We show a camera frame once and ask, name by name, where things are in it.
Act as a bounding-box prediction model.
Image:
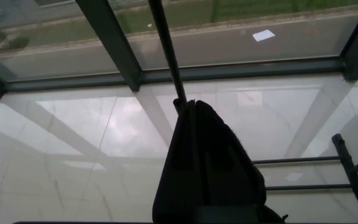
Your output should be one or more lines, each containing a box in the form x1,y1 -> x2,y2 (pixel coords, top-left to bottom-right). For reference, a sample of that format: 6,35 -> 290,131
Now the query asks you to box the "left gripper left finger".
152,100 -> 200,222

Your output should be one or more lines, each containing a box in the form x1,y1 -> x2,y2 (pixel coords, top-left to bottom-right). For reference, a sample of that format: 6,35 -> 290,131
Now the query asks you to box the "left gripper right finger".
196,101 -> 262,222

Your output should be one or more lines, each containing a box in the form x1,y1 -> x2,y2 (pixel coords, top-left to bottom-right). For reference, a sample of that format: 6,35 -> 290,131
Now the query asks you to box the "black garment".
194,99 -> 289,223

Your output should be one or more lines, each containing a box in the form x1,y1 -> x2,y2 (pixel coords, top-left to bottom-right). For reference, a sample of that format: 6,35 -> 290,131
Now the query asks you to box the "black clothes rack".
147,0 -> 358,220

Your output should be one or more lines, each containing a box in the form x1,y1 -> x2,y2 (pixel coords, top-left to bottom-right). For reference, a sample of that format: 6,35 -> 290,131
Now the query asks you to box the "window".
0,0 -> 358,100

